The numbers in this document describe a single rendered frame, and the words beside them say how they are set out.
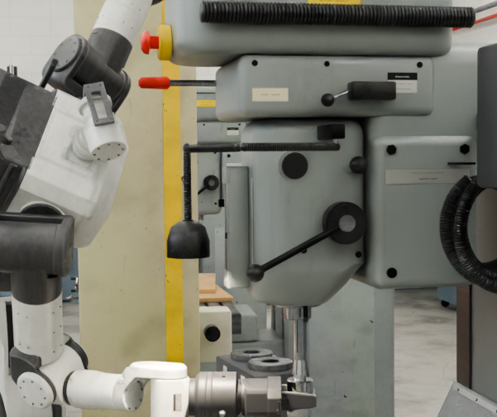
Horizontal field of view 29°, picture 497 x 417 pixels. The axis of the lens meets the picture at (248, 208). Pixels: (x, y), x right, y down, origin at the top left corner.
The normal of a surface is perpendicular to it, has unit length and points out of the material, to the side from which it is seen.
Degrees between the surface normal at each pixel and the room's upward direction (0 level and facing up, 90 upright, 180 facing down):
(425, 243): 90
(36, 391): 113
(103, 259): 90
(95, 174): 58
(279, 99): 90
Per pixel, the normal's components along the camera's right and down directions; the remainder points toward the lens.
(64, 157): 0.47, -0.50
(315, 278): 0.18, 0.51
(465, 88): 0.21, 0.05
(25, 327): -0.43, 0.44
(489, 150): -0.98, 0.02
